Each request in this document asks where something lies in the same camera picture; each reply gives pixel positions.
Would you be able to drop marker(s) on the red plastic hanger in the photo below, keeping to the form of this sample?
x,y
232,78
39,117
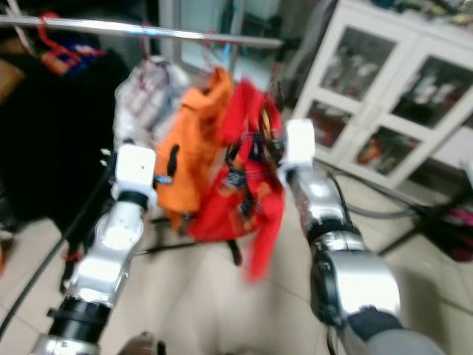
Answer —
x,y
55,44

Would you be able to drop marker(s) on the grey left robot leg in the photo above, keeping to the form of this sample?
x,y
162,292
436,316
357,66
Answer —
x,y
144,344

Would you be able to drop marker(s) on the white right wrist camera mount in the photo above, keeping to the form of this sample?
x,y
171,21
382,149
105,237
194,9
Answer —
x,y
299,142

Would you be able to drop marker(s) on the brown cardboard box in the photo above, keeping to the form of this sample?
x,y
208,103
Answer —
x,y
7,81

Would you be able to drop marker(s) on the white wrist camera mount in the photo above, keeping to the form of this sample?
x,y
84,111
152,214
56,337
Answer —
x,y
137,170
299,142

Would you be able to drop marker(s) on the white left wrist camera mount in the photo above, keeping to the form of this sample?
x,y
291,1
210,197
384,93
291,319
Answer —
x,y
137,170

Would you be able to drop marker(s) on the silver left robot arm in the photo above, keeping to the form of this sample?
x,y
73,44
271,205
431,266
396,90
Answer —
x,y
111,251

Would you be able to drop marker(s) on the orange polo shirt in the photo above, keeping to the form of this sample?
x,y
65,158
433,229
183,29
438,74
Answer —
x,y
196,133

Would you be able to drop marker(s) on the whitish grey jeans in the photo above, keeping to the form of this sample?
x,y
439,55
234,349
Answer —
x,y
151,92

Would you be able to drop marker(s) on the white glass door cabinet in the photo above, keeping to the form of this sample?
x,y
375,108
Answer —
x,y
384,89

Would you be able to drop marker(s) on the black hanging garment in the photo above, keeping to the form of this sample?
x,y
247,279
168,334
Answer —
x,y
59,140

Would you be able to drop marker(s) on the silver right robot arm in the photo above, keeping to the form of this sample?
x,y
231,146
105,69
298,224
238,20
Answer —
x,y
347,274

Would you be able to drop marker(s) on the silver and black clothes rack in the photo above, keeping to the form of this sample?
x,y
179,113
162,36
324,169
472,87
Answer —
x,y
155,28

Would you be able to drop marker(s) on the red numbered sports jersey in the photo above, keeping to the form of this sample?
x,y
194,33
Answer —
x,y
229,207

